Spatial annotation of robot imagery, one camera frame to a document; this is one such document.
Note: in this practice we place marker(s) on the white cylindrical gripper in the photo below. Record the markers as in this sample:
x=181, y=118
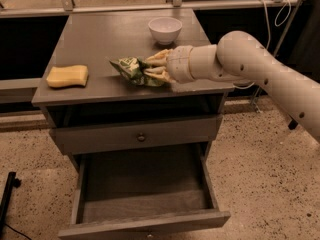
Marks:
x=179, y=64

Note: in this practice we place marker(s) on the green jalapeno chip bag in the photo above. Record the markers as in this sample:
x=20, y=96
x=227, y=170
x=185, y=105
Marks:
x=136, y=72

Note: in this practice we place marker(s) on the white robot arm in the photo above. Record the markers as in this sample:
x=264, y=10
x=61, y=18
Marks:
x=239, y=56

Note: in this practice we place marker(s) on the round metal drawer knob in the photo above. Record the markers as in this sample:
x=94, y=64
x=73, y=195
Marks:
x=141, y=137

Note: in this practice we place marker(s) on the grey wooden drawer cabinet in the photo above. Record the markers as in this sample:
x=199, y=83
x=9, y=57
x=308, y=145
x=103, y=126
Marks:
x=93, y=40

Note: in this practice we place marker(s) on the closed grey middle drawer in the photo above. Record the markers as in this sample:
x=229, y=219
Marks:
x=123, y=136

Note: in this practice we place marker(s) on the open grey bottom drawer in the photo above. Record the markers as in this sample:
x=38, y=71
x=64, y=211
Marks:
x=144, y=193

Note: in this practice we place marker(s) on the white ceramic bowl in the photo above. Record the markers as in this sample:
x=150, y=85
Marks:
x=165, y=30

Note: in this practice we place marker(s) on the thin metal diagonal rod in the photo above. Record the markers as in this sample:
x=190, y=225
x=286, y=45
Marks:
x=288, y=20

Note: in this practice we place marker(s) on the yellow sponge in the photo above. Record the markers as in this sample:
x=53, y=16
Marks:
x=59, y=77

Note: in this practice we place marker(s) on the black floor stand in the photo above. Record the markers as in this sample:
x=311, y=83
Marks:
x=11, y=183

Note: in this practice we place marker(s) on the grey metal rail frame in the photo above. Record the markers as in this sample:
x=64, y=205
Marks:
x=133, y=7

